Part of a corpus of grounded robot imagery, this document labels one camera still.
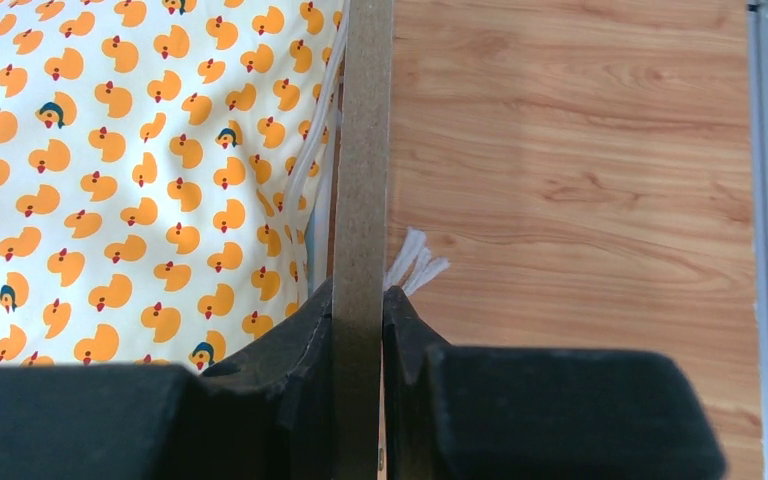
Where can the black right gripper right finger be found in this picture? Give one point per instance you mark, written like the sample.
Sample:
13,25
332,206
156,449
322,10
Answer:
478,412

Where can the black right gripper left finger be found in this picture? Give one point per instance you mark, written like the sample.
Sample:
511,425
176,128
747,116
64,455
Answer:
263,413

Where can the white rope tie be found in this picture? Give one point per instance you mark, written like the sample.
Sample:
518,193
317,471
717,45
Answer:
414,265

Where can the wooden pet bed frame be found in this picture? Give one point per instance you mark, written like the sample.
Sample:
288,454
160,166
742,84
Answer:
360,221

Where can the yellow duck print blanket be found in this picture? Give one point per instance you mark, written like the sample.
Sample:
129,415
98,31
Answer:
159,162

